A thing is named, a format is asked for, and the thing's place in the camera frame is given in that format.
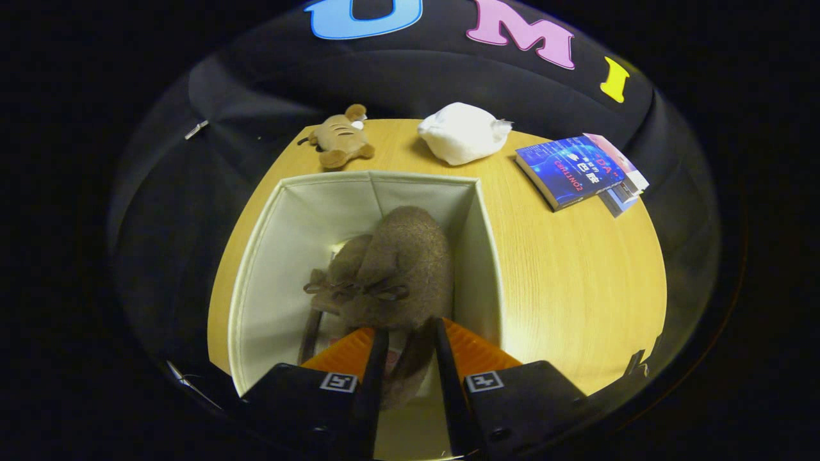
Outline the brown fuzzy shoe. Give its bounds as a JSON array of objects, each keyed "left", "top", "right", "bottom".
[
  {"left": 340, "top": 205, "right": 454, "bottom": 410},
  {"left": 298, "top": 234, "right": 375, "bottom": 366}
]

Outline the pale blue thin book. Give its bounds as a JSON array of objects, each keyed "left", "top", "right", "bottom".
[{"left": 598, "top": 184, "right": 642, "bottom": 219}]

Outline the white plush toy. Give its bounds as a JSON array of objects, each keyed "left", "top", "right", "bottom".
[{"left": 418, "top": 102, "right": 513, "bottom": 166}]

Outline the grey fabric storage box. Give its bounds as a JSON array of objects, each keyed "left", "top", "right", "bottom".
[{"left": 227, "top": 170, "right": 507, "bottom": 461}]

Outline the brown striped plush toy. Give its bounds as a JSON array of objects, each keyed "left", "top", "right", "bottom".
[{"left": 297, "top": 104, "right": 376, "bottom": 170}]

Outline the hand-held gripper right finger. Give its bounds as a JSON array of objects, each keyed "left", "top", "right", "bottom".
[{"left": 436, "top": 317, "right": 600, "bottom": 458}]

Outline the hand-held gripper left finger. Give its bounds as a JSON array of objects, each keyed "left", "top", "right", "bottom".
[{"left": 240, "top": 327, "right": 390, "bottom": 460}]

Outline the pink book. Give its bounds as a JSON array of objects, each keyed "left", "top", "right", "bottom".
[{"left": 583, "top": 132, "right": 650, "bottom": 194}]

